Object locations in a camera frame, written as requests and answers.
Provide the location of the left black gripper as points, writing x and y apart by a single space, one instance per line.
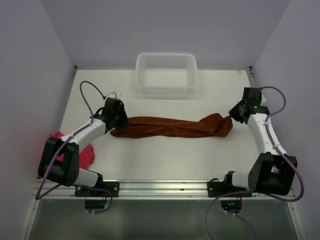
123 119

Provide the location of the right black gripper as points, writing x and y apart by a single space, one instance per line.
233 112

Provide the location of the brown towel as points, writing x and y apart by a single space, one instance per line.
139 127

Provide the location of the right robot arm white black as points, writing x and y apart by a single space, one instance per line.
274 170

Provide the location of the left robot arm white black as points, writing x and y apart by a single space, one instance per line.
67 173

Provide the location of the pink towel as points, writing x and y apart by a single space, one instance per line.
86 156

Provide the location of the white perforated plastic basket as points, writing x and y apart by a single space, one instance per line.
166 73

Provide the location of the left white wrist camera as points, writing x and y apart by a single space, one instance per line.
112 95

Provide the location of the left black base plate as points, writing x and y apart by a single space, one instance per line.
106 189

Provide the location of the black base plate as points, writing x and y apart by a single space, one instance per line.
106 189
216 188

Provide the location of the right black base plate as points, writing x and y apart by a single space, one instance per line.
216 188

